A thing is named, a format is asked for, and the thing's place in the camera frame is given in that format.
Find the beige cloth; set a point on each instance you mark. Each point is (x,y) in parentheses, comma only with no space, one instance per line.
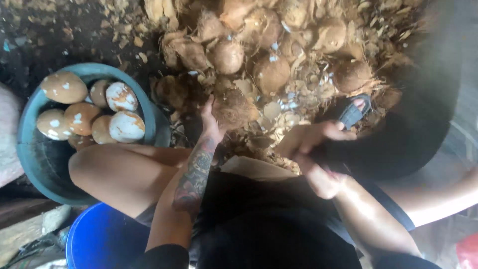
(254,169)

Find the person's left hand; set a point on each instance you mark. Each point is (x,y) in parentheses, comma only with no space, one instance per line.
(210,123)

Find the person's black clothing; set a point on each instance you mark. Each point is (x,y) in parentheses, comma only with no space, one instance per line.
(272,228)

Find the person's right fingers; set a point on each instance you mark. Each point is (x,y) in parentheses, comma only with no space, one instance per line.
(335,177)

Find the teal plastic basin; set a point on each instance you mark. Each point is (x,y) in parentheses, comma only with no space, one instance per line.
(41,160)

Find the person's right leg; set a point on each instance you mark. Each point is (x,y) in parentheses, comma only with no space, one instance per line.
(437,201)

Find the person's leg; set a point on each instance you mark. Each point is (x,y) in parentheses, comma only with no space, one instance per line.
(123,175)
(437,201)

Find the heap of coconuts and shells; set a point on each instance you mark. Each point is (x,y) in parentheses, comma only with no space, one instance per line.
(283,56)

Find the person's left leg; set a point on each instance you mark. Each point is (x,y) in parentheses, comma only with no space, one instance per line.
(123,175)

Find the hairy brown coconut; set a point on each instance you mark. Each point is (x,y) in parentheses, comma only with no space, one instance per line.
(233,110)

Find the pile of peeled white-brown coconuts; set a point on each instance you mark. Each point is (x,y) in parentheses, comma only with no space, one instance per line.
(89,112)

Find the white sack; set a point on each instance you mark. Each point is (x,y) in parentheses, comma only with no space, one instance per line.
(8,134)

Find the person's right hand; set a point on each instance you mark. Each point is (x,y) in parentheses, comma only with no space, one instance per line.
(317,181)

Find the person's right foot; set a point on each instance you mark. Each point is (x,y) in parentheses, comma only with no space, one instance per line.
(310,138)

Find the person's left fingers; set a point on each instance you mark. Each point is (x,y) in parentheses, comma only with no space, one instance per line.
(209,106)

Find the grey slipper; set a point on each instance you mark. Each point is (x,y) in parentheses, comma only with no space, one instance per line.
(353,112)

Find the blue plastic bucket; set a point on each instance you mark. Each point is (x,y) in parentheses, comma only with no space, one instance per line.
(104,239)

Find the red plastic object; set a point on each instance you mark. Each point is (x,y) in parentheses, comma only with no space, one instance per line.
(468,250)

